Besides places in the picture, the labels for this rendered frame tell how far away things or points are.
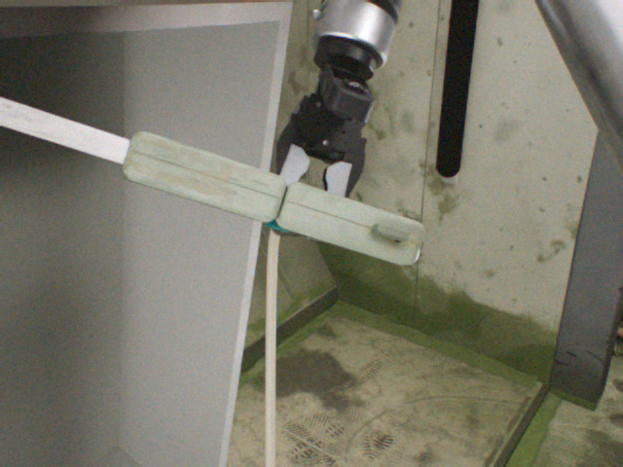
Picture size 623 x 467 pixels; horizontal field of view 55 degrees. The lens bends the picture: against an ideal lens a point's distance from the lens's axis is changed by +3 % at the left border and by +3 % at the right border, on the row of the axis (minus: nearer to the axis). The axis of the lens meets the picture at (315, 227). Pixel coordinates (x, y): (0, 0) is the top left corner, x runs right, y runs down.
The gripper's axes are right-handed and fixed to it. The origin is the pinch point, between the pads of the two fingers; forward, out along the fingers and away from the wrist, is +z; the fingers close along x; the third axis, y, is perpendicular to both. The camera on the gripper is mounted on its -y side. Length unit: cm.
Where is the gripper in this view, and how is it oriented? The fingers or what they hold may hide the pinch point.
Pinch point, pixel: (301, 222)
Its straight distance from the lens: 62.9
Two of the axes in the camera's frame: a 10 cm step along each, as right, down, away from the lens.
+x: -9.4, -2.9, -2.0
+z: -2.8, 9.6, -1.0
